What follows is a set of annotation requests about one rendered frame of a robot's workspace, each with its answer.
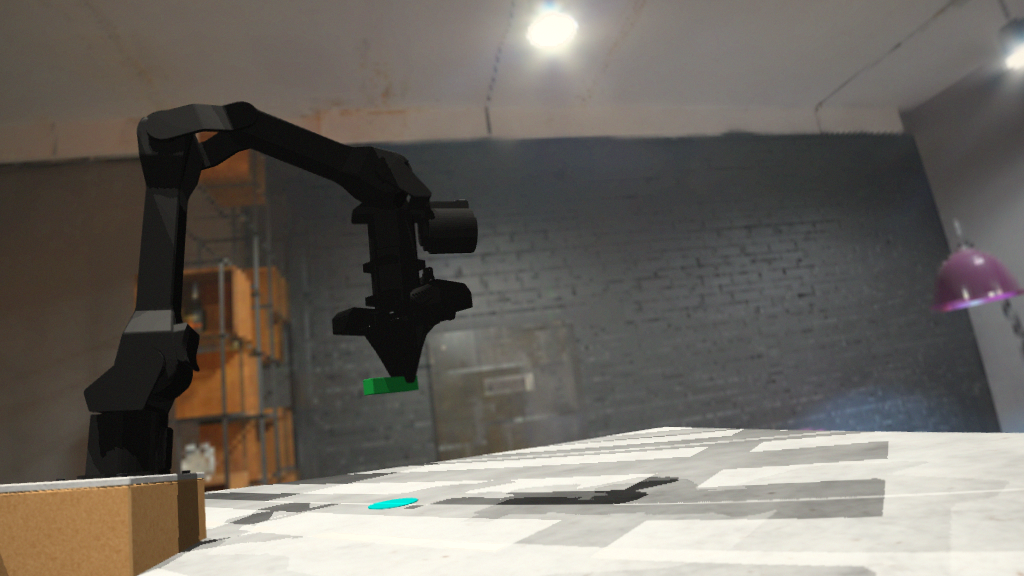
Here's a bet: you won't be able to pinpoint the green rectangular post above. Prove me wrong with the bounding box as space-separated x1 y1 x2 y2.
362 376 419 395

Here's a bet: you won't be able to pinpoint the cyan circle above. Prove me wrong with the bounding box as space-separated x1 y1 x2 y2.
368 498 418 509

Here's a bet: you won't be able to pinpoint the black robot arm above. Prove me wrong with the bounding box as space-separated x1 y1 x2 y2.
77 101 478 480

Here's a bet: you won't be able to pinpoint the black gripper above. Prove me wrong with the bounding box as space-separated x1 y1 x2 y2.
332 247 473 383

